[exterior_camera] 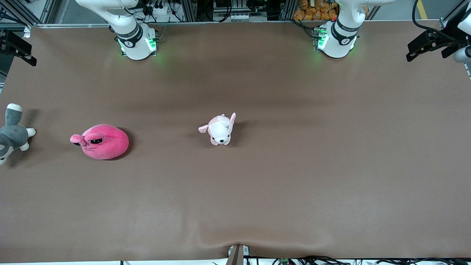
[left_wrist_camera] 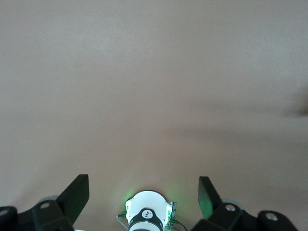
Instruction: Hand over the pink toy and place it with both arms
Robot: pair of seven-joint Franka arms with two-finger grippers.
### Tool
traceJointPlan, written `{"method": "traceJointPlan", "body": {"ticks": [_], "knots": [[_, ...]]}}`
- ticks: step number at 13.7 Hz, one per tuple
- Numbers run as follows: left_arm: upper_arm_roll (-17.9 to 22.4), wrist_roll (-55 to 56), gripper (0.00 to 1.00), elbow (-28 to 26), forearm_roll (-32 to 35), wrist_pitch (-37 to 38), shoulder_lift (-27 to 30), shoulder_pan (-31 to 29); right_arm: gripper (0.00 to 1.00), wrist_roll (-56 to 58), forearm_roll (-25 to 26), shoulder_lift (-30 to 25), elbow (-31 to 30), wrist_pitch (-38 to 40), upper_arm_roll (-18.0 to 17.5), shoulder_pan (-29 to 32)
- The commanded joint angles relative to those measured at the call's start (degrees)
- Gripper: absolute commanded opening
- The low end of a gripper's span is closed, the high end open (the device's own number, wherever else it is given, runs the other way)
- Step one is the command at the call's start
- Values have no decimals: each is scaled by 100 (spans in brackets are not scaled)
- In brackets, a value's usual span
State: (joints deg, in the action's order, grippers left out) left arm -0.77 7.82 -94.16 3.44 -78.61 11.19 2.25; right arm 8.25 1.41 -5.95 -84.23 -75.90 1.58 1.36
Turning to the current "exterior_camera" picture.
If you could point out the white terminal block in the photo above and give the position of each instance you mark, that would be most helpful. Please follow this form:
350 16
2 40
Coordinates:
243 17

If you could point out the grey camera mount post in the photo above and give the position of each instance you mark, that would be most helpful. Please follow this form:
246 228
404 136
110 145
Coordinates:
236 255

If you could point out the bag of orange snacks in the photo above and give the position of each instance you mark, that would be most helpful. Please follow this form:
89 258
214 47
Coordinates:
316 11

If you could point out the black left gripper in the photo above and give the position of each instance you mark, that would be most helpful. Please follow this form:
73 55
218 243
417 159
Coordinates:
444 39

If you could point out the small pale pink plush dog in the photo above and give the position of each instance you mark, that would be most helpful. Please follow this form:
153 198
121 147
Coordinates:
220 130

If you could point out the brown table cover sheet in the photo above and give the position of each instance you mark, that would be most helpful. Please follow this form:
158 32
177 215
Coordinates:
235 206

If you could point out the aluminium frame profile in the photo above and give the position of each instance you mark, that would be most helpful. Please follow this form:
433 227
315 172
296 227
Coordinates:
450 16
44 11

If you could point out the round hot pink plush toy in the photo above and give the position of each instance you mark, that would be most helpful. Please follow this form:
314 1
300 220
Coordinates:
105 143

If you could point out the grey white plush husky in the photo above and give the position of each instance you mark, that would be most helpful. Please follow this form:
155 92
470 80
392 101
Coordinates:
13 136

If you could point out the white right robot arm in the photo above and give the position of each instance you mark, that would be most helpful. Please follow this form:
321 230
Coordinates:
134 44

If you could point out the small white corner bracket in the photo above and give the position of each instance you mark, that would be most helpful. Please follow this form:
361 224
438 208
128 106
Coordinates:
27 33

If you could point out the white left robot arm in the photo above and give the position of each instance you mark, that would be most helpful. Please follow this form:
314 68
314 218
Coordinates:
336 44

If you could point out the white power strip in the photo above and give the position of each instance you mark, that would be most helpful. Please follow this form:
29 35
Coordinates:
156 9

